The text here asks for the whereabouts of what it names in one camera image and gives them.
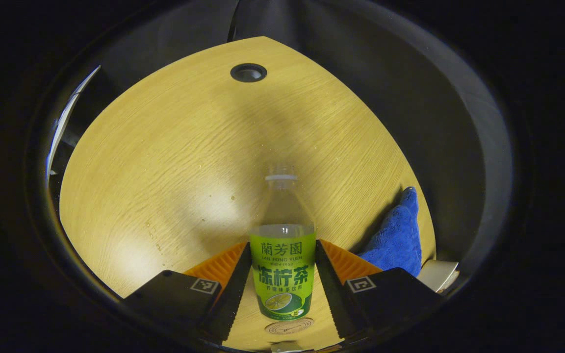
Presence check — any blue towel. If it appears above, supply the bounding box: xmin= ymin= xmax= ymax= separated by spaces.
xmin=359 ymin=186 xmax=423 ymax=277

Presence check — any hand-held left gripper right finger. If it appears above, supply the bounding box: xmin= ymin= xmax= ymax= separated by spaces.
xmin=314 ymin=239 xmax=442 ymax=340

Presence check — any green label water bottle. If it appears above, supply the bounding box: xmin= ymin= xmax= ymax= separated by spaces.
xmin=249 ymin=164 xmax=316 ymax=321

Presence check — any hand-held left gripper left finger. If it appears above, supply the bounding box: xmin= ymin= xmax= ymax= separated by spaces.
xmin=121 ymin=242 xmax=253 ymax=344

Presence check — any black table grommet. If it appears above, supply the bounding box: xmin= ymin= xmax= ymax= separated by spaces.
xmin=230 ymin=63 xmax=268 ymax=83

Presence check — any round wooden coaster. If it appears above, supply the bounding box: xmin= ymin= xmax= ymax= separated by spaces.
xmin=264 ymin=317 xmax=315 ymax=336

